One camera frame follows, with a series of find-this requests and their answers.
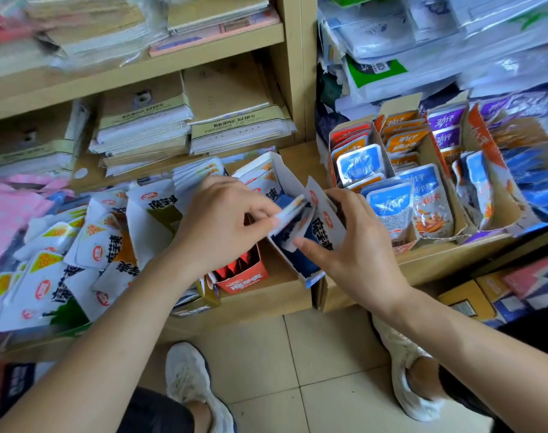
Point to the person's right hand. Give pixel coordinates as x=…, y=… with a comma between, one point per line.
x=364, y=261

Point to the row of red snack packets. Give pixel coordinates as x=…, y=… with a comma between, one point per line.
x=350, y=132

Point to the wooden shelf unit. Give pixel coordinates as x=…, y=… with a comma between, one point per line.
x=296, y=63

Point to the row of purple snack packets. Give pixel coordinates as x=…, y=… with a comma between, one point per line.
x=447, y=126

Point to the yellow green small carton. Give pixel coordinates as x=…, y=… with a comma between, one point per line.
x=201, y=302

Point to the white right sneaker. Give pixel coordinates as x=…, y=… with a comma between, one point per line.
x=404, y=351

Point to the cardboard display box with dividers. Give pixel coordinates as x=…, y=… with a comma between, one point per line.
x=458, y=225

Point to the pink dotted bag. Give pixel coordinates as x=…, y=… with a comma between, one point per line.
x=8, y=216

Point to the orange white display box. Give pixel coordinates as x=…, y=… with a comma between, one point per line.
x=488, y=144

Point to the red blue packaged box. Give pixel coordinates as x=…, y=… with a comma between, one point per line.
x=526, y=284

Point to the row of orange snack packets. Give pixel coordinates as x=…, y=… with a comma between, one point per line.
x=407, y=139

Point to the white printed snack carton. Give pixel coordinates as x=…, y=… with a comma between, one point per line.
x=152, y=211

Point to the person's left hand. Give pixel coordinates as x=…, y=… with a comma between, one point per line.
x=215, y=225

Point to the row of pale blue packets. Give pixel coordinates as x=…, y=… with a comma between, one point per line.
x=474, y=184

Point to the person's left forearm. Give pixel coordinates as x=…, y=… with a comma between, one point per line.
x=102, y=347

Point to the person's right forearm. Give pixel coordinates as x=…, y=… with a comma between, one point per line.
x=472, y=356

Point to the white sneaker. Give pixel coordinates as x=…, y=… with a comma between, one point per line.
x=188, y=374
x=404, y=351

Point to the yellow cardboard box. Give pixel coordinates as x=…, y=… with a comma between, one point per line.
x=465, y=299

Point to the pile of white snack packets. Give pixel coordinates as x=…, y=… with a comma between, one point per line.
x=53, y=266

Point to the person's left thumb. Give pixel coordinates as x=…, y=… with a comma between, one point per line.
x=260, y=226

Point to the black shorts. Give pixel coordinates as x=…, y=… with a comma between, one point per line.
x=526, y=338

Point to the dark printed package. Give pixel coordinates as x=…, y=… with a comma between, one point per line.
x=12, y=383

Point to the pile of clear-wrapped stationery packs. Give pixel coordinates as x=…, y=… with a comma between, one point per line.
x=436, y=45

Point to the white display carton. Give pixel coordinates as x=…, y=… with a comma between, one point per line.
x=330, y=229

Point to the blue white snack packet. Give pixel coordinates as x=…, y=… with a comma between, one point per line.
x=289, y=214

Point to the person's right thumb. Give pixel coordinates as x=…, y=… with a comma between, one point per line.
x=312, y=253

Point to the blue fish snack packet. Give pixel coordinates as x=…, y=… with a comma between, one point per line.
x=393, y=211
x=359, y=165
x=429, y=202

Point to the white left sneaker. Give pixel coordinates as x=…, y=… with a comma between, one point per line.
x=188, y=374

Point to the pile of dark blue packets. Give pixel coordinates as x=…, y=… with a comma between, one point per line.
x=533, y=180

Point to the stack of plastic-wrapped booklets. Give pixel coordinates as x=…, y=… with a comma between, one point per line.
x=84, y=26
x=219, y=17

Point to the red display carton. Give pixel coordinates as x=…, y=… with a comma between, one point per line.
x=244, y=277

